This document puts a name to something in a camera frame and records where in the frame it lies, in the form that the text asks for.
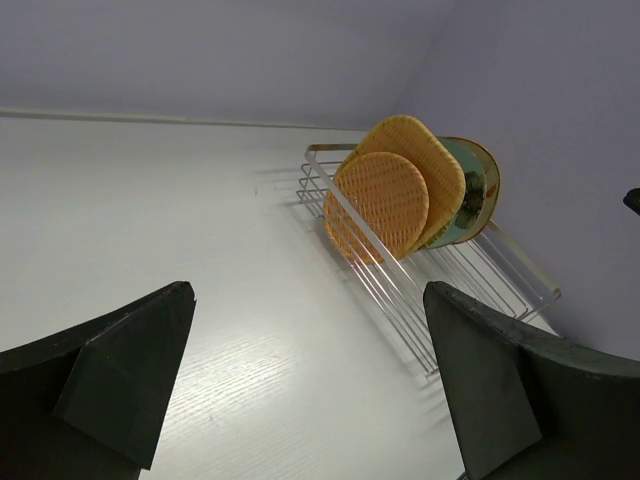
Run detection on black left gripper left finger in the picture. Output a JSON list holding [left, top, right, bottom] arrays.
[[1, 281, 195, 479]]

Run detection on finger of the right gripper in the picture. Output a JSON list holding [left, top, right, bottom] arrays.
[[623, 187, 640, 215]]

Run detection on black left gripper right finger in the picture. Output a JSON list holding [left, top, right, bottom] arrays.
[[423, 281, 639, 479]]

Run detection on green floral ceramic plate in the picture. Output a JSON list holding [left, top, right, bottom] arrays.
[[425, 137, 486, 249]]

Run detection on square yellow woven plate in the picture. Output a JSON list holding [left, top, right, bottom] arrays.
[[339, 115, 466, 253]]

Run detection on round orange woven plate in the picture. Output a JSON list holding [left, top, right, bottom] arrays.
[[323, 152, 429, 264]]

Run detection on metal wire dish rack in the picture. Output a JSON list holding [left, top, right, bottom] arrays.
[[297, 144, 561, 377]]

